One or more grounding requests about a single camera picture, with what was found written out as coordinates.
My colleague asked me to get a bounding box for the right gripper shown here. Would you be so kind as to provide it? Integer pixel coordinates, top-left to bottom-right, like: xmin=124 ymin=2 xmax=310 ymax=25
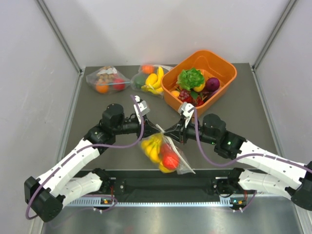
xmin=164 ymin=116 xmax=217 ymax=145

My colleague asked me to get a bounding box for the fake yellow banana bunch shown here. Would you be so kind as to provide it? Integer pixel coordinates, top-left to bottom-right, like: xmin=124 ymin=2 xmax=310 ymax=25
xmin=140 ymin=133 xmax=163 ymax=163

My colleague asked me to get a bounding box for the polka dot zip bag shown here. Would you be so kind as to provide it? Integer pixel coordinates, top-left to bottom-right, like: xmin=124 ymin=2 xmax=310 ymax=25
xmin=140 ymin=124 xmax=195 ymax=175

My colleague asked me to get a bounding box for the fake red tomato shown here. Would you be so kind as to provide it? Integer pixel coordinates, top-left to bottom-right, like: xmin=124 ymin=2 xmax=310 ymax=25
xmin=160 ymin=143 xmax=180 ymax=170

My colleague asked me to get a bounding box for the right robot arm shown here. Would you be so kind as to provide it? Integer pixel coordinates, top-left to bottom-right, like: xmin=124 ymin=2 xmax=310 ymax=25
xmin=164 ymin=114 xmax=312 ymax=211

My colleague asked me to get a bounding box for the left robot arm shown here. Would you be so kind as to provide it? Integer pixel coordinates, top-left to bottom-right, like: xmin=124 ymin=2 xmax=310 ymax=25
xmin=24 ymin=96 xmax=159 ymax=222

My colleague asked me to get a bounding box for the fake yellow lemon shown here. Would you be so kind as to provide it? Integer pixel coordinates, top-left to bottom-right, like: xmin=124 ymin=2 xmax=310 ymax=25
xmin=193 ymin=83 xmax=205 ymax=93

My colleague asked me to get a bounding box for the clear bag with bananas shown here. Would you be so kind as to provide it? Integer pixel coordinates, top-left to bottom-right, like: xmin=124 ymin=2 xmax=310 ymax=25
xmin=130 ymin=64 xmax=173 ymax=98

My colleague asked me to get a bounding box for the fake red apple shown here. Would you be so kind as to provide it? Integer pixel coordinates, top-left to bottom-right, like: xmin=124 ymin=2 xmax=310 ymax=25
xmin=113 ymin=78 xmax=126 ymax=91

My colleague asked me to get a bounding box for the fake green lettuce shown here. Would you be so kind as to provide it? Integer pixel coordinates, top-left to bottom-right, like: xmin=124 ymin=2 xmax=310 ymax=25
xmin=176 ymin=68 xmax=205 ymax=91

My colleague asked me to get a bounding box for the fake purple onion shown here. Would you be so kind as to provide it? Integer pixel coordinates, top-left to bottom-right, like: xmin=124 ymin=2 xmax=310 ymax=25
xmin=205 ymin=77 xmax=220 ymax=92

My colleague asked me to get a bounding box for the fake orange fruit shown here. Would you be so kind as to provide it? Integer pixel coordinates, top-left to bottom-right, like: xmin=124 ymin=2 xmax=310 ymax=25
xmin=95 ymin=81 xmax=110 ymax=94

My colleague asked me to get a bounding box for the clear bag with nuts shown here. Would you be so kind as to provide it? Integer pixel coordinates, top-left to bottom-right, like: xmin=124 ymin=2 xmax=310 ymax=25
xmin=86 ymin=66 xmax=130 ymax=95

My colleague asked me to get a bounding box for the orange plastic bin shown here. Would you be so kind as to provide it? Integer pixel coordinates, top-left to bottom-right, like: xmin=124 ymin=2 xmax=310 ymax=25
xmin=161 ymin=50 xmax=237 ymax=116

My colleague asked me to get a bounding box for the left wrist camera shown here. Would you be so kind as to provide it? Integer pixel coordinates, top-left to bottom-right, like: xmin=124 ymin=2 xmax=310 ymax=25
xmin=134 ymin=96 xmax=150 ymax=124

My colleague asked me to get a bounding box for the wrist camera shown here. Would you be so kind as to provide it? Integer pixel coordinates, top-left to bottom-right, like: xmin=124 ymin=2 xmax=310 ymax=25
xmin=178 ymin=102 xmax=195 ymax=128
xmin=134 ymin=96 xmax=150 ymax=124

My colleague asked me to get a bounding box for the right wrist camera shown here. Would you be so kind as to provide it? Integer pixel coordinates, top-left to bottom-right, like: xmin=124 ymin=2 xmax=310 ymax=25
xmin=178 ymin=102 xmax=195 ymax=128

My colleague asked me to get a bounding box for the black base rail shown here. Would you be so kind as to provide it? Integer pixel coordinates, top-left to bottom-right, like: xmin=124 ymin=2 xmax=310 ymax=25
xmin=54 ymin=169 xmax=259 ymax=203

